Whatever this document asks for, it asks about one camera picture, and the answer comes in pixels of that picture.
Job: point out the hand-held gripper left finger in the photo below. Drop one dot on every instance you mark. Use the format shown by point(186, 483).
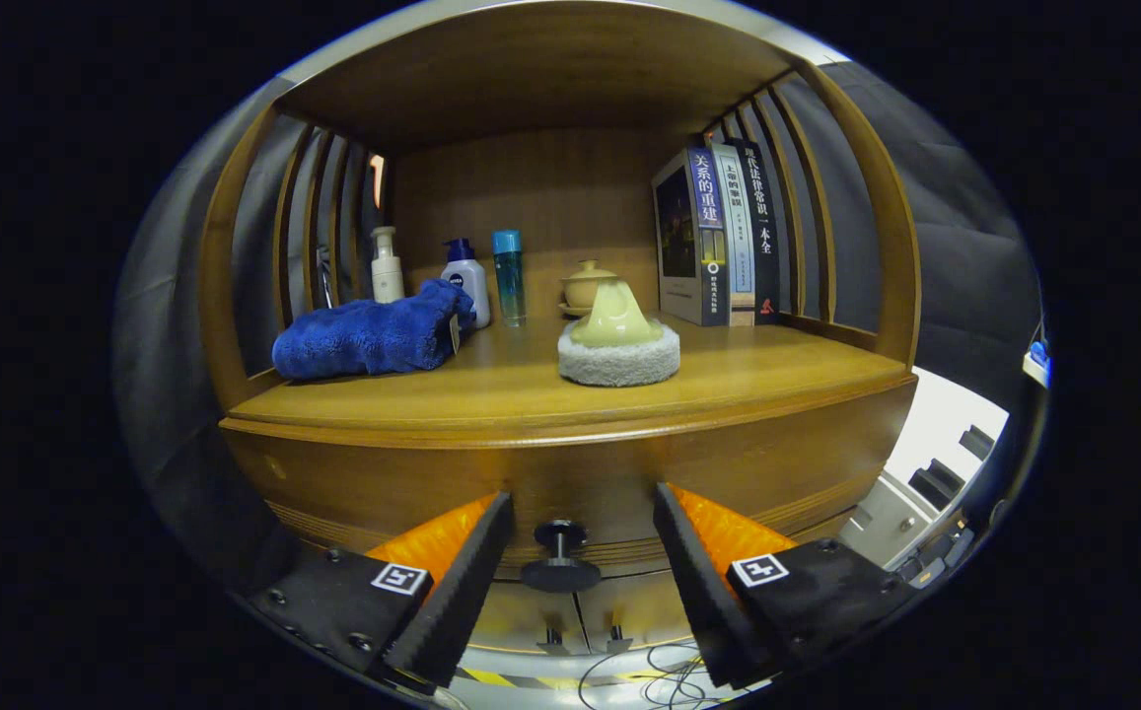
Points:
point(457, 602)

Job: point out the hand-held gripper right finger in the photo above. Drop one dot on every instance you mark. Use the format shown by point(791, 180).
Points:
point(708, 592)

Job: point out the wooden drawer with black knob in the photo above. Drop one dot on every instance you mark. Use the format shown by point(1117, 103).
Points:
point(580, 473)

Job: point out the wooden countertop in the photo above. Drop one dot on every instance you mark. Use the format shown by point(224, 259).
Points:
point(757, 370)

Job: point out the white drawer unit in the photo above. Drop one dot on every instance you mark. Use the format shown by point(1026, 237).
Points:
point(935, 424)

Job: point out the wooden cabinet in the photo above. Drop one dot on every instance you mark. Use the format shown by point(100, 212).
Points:
point(531, 187)

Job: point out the black charger device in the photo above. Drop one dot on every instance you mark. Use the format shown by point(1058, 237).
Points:
point(935, 552)

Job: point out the blue towel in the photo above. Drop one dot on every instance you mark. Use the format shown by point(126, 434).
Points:
point(363, 340)

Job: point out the white lotion bottle blue cap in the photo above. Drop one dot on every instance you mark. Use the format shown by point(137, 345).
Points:
point(471, 286)

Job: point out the clear blue bottle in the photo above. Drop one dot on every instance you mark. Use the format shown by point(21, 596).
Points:
point(509, 281)

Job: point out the white pump bottle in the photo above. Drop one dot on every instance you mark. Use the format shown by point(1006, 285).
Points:
point(388, 281)

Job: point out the beige lidded teacup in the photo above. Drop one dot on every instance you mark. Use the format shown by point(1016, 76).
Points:
point(580, 288)

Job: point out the white spine book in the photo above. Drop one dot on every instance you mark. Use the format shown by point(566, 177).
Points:
point(736, 237)

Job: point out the black spine book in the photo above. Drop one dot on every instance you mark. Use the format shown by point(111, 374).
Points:
point(765, 237)

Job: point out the white desk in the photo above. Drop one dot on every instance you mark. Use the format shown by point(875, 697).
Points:
point(1035, 367)

